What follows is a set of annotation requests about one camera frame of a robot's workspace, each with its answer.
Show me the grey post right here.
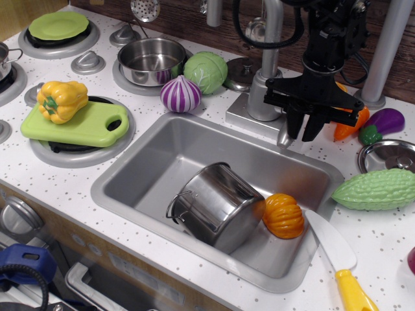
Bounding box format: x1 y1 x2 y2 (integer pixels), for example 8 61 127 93
354 0 414 110

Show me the large steel pot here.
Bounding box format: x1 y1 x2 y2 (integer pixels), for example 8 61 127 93
165 162 266 253

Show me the black ribbed cable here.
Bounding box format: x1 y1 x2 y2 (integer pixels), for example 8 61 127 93
0 264 53 311

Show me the grey post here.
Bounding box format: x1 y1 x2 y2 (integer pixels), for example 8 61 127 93
354 0 414 110
206 0 223 27

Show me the grey stove knob middle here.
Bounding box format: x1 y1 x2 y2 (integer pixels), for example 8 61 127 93
71 51 106 75

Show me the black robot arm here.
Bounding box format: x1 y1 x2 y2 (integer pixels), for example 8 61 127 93
264 1 370 142

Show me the grey post middle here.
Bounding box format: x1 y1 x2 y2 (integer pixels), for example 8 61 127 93
206 0 223 27

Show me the steel slotted spoon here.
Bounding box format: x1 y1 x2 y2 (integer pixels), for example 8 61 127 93
130 0 160 23

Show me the silver toy faucet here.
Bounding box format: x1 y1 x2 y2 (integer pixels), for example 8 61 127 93
226 0 284 142

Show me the steel lid behind faucet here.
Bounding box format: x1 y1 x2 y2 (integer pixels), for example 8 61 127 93
223 58 261 93

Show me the green toy cabbage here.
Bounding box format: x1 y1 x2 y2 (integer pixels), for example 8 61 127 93
184 51 228 95

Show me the grey stove knob left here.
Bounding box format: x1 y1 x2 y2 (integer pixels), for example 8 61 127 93
24 82 44 108

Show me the dark red toy edge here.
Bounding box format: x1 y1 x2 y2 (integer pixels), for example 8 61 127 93
407 248 415 274

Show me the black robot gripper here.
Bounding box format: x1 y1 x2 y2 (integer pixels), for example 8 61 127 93
264 63 364 142

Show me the green toy plate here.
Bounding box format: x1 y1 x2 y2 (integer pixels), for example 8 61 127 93
29 11 89 41

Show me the blue clamp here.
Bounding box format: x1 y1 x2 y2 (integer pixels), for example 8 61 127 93
1 244 57 284

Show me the orange toy pepper half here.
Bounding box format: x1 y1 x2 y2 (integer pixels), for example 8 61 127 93
336 82 352 112

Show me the green toy cutting board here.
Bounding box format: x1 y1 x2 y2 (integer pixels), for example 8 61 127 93
21 102 129 148

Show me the orange toy pumpkin half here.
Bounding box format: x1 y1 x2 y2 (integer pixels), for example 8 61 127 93
263 193 305 239

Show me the steel ladle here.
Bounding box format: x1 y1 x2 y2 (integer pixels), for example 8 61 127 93
245 17 266 43

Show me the grey oven knob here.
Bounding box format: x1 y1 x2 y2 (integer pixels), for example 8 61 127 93
1 196 43 235

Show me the grey stove knob edge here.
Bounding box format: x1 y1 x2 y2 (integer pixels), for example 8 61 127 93
0 120 12 144

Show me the green toy bitter gourd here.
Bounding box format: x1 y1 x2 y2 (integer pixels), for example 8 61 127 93
331 168 414 211

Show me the grey stove knob rear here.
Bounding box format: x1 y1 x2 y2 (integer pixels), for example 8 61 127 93
110 24 141 47

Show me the purple striped toy onion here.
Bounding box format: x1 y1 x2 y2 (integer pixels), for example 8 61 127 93
160 75 202 113

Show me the grey stove knob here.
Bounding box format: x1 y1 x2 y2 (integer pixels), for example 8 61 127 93
71 51 106 75
110 24 141 47
24 82 44 108

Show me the grey toy sink basin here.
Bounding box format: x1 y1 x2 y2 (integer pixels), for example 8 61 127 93
91 113 344 293

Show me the oven door handle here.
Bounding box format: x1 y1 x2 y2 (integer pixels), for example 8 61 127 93
65 262 113 310

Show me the yellow toy bell pepper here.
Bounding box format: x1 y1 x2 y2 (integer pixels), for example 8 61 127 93
36 81 88 124

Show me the steel saucepan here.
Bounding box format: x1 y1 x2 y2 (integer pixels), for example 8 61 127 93
117 38 187 87

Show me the steel lid right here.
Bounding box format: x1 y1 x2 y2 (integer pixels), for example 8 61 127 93
357 139 414 173

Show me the white yellow toy knife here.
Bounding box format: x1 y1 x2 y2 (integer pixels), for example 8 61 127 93
305 210 379 310

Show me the orange toy carrot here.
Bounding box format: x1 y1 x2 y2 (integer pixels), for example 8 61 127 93
333 106 370 141

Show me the small steel pot left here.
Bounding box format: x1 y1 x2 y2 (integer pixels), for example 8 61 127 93
0 42 23 80

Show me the purple toy eggplant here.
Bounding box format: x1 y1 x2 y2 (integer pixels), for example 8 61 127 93
358 108 405 145

